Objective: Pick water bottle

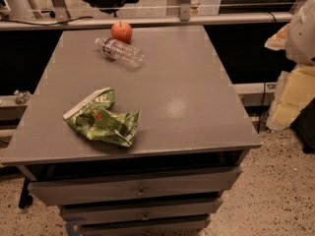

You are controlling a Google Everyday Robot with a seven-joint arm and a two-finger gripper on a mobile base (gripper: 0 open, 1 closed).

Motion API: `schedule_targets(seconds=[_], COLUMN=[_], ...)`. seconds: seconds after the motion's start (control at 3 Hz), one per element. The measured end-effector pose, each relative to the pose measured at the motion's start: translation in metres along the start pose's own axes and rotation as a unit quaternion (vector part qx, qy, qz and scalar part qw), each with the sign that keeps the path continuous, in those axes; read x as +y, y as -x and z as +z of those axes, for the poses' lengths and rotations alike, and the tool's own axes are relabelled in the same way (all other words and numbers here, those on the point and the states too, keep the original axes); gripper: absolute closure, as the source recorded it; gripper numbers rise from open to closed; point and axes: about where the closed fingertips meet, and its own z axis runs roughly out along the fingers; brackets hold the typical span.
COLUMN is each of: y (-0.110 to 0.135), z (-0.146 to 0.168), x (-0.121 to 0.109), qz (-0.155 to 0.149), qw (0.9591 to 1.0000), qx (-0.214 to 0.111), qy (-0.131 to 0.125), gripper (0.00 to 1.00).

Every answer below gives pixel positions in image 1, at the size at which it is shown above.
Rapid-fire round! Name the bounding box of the top grey drawer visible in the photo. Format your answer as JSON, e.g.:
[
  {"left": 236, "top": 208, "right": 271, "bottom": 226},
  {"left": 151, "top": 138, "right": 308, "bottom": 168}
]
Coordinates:
[{"left": 29, "top": 166, "right": 242, "bottom": 206}]

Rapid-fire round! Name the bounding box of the clear plastic water bottle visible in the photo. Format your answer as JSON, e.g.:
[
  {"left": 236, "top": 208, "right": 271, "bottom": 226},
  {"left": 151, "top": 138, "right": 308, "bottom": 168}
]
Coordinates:
[{"left": 94, "top": 37, "right": 144, "bottom": 68}]

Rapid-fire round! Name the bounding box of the grey drawer cabinet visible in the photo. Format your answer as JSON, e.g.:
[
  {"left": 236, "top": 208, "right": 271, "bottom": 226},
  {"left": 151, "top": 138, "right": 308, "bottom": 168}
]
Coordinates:
[{"left": 3, "top": 27, "right": 260, "bottom": 236}]

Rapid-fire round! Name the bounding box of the small crumpled clear wrapper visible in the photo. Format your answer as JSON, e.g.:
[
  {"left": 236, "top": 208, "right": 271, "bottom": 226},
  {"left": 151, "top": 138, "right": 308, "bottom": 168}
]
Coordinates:
[{"left": 14, "top": 90, "right": 31, "bottom": 104}]

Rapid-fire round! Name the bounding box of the middle grey drawer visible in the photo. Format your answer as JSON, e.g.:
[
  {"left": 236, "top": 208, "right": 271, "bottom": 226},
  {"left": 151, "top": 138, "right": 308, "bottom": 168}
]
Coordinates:
[{"left": 61, "top": 197, "right": 222, "bottom": 225}]

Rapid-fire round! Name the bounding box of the grey drawer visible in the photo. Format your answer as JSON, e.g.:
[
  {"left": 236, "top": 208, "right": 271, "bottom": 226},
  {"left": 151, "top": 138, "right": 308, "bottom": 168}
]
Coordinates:
[
  {"left": 61, "top": 197, "right": 222, "bottom": 225},
  {"left": 80, "top": 215, "right": 210, "bottom": 236},
  {"left": 29, "top": 166, "right": 242, "bottom": 206}
]

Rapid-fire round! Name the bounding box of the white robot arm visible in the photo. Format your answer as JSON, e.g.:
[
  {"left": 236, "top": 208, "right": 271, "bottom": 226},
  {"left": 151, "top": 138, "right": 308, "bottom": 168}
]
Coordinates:
[{"left": 265, "top": 0, "right": 315, "bottom": 131}]

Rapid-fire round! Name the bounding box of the grey metal railing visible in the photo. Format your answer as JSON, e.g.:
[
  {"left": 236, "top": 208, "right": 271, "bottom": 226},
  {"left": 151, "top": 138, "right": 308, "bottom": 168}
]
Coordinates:
[{"left": 0, "top": 12, "right": 293, "bottom": 31}]

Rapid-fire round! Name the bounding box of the red apple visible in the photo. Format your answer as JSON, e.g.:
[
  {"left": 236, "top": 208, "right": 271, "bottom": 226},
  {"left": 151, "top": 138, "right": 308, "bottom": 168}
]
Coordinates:
[{"left": 110, "top": 21, "right": 133, "bottom": 43}]

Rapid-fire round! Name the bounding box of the green crumpled chip bag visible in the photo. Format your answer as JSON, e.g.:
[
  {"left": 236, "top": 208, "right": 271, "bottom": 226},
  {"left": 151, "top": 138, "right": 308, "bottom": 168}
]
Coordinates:
[{"left": 63, "top": 88, "right": 140, "bottom": 148}]

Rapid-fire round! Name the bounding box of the bottom grey drawer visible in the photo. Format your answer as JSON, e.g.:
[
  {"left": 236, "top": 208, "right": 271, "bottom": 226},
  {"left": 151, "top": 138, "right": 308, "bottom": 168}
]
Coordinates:
[{"left": 80, "top": 215, "right": 210, "bottom": 236}]

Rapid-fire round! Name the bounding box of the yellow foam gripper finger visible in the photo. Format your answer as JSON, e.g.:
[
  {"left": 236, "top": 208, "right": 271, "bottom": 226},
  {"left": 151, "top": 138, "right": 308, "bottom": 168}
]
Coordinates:
[
  {"left": 266, "top": 64, "right": 315, "bottom": 131},
  {"left": 265, "top": 24, "right": 289, "bottom": 51}
]

